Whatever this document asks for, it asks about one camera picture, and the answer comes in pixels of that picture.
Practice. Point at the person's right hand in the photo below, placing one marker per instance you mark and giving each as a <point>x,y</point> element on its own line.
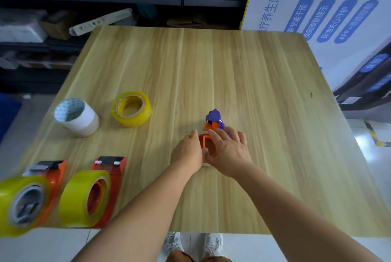
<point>230,155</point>

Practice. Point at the person's left hand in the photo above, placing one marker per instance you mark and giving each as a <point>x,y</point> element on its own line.
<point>184,153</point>

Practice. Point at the person's right thumb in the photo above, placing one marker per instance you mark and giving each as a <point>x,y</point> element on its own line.
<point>207,156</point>

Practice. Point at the person's left fingers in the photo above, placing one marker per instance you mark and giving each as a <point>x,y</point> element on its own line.
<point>197,145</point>

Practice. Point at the person's right middle finger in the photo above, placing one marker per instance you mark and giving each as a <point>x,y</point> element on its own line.
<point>221,132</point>

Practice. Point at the person's right little finger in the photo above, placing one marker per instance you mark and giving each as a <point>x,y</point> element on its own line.
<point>243,140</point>

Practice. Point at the person's right forearm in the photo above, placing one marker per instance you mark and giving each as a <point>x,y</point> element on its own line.
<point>293,222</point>

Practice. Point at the person's left forearm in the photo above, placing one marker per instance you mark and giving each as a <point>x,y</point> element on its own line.
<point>137,219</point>

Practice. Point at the yellow tape roll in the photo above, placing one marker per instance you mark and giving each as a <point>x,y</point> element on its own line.
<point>143,115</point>
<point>12,191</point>
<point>73,197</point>

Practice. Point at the person's right white shoe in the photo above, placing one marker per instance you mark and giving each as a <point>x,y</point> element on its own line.
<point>213,244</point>

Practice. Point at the person's white shoe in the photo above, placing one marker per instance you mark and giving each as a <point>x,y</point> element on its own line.
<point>213,244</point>
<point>172,242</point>

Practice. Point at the person's left white shoe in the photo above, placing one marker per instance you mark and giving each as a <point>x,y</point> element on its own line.
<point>172,242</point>

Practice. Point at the flat brown cardboard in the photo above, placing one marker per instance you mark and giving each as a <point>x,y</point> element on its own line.
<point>195,22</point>

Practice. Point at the white tape roll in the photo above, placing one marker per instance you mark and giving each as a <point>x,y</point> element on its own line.
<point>84,119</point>

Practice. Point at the black box with blue labels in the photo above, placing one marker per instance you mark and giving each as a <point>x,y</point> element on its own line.
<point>369,87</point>

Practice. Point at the long white box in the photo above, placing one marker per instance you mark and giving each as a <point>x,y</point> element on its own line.
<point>100,21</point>

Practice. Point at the small brown cardboard box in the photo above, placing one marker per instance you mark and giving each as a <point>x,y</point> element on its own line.
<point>58,26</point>

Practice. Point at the blue bin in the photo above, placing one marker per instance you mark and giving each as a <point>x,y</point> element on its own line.
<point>7,115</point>

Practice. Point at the stack of white packages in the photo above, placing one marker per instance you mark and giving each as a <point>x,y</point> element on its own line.
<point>21,26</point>

